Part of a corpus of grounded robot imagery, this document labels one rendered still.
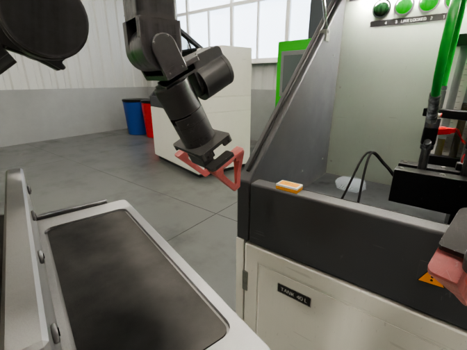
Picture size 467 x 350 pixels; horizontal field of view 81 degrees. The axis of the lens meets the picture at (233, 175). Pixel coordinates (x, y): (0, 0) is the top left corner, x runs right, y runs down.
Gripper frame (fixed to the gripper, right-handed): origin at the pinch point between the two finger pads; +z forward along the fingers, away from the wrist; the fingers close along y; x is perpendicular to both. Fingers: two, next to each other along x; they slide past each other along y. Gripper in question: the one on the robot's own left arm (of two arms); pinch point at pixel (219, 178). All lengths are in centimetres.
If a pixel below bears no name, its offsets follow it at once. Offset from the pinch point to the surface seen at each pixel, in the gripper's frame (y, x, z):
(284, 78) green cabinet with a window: 209, -229, 94
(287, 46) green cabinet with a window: 209, -246, 62
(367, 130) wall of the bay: 6, -60, 29
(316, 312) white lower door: -14.2, 0.1, 35.2
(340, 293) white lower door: -18.3, -4.4, 28.9
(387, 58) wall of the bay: 3, -71, 9
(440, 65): -23.7, -33.4, -5.5
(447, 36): -23.9, -34.7, -9.5
